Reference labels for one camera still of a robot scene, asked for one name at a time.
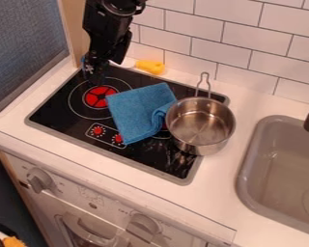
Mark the yellow toy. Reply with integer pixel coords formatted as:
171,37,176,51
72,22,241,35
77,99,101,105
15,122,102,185
134,60,167,75

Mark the silver pot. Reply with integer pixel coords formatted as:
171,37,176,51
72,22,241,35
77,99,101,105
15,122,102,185
164,71,238,157

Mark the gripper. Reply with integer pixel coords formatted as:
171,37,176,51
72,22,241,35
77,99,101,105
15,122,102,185
79,49,112,87

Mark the toy sink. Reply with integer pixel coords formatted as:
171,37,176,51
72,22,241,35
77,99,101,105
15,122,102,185
234,115,309,238

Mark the toy stove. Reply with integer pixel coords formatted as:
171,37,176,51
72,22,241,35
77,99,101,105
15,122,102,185
24,64,231,186

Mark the blue cloth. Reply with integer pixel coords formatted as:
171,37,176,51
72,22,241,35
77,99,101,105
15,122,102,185
103,82,180,146

